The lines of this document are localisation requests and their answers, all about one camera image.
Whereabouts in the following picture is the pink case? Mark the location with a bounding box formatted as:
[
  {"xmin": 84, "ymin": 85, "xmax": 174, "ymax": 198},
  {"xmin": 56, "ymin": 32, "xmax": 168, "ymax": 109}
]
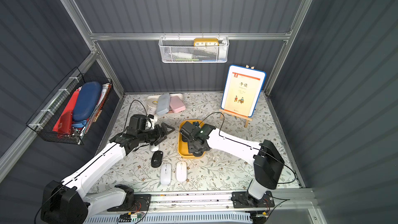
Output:
[{"xmin": 170, "ymin": 96, "xmax": 186, "ymax": 113}]

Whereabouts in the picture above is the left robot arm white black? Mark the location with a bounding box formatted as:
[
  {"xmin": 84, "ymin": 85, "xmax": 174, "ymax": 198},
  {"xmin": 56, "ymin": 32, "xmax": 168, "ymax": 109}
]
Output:
[{"xmin": 35, "ymin": 123, "xmax": 175, "ymax": 224}]

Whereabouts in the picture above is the yellow plastic storage box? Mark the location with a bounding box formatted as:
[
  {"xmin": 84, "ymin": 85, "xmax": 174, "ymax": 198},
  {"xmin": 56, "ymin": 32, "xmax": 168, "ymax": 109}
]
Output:
[{"xmin": 178, "ymin": 119, "xmax": 206, "ymax": 159}]

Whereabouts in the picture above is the grey pencil case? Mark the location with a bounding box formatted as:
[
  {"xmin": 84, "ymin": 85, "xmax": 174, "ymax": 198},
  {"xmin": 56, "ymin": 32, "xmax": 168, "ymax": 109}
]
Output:
[{"xmin": 155, "ymin": 93, "xmax": 171, "ymax": 116}]

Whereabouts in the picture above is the red folder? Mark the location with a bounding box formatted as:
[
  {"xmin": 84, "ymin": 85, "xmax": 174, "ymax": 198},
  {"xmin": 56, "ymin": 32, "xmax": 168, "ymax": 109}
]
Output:
[{"xmin": 52, "ymin": 87, "xmax": 81, "ymax": 135}]

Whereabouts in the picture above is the white wire wall basket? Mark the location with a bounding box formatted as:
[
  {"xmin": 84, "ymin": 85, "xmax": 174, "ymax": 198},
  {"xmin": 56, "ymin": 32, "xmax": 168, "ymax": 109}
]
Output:
[{"xmin": 159, "ymin": 35, "xmax": 230, "ymax": 63}]

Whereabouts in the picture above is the white tape roll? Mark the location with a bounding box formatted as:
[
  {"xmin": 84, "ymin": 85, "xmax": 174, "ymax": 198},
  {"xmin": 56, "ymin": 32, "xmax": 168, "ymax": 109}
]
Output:
[{"xmin": 147, "ymin": 95, "xmax": 159, "ymax": 115}]

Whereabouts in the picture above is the book on blue board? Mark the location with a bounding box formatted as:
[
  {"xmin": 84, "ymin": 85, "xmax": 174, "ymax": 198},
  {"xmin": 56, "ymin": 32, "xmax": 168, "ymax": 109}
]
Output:
[{"xmin": 221, "ymin": 65, "xmax": 267, "ymax": 117}]

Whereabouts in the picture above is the silver grey mouse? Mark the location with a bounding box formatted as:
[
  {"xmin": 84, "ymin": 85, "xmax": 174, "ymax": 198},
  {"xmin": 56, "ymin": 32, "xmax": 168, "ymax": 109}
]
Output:
[{"xmin": 150, "ymin": 145, "xmax": 159, "ymax": 152}]

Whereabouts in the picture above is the yellow clock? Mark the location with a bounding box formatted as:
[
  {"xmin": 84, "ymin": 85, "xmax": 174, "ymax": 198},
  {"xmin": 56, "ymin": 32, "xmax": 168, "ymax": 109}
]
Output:
[{"xmin": 194, "ymin": 37, "xmax": 219, "ymax": 47}]

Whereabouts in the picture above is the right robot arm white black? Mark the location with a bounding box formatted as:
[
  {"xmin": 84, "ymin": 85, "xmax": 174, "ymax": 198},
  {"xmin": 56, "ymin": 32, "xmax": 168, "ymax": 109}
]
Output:
[{"xmin": 179, "ymin": 121, "xmax": 285, "ymax": 207}]

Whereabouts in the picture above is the white tray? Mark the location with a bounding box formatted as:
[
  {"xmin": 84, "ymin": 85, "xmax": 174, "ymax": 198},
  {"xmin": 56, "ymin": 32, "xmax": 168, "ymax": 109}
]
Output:
[{"xmin": 146, "ymin": 93, "xmax": 183, "ymax": 115}]

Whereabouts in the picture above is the white mouse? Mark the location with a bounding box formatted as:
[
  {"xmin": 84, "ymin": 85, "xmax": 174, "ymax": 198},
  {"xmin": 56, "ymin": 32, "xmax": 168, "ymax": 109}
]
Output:
[
  {"xmin": 160, "ymin": 163, "xmax": 172, "ymax": 185},
  {"xmin": 176, "ymin": 161, "xmax": 188, "ymax": 182}
]

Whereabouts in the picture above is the blue oval case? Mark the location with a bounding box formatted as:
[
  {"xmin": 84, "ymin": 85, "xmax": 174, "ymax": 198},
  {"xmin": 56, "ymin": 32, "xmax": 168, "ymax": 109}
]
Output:
[{"xmin": 73, "ymin": 82, "xmax": 102, "ymax": 122}]

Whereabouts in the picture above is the black wire side basket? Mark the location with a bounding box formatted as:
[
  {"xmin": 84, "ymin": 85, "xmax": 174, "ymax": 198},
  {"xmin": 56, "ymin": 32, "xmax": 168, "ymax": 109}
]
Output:
[{"xmin": 27, "ymin": 68, "xmax": 113, "ymax": 145}]

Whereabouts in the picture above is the black mouse left side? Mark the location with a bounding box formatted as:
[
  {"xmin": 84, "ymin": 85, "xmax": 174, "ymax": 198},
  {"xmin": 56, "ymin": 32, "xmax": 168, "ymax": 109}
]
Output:
[{"xmin": 151, "ymin": 150, "xmax": 163, "ymax": 168}]

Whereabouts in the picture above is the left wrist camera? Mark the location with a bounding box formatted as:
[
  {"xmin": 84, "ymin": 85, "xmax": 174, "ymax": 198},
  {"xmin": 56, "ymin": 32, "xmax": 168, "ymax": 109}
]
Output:
[{"xmin": 126, "ymin": 114, "xmax": 154, "ymax": 134}]

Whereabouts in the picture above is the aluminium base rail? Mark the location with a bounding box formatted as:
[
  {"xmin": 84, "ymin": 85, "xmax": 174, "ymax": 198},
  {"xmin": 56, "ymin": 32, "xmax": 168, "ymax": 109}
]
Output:
[{"xmin": 58, "ymin": 188, "xmax": 327, "ymax": 224}]

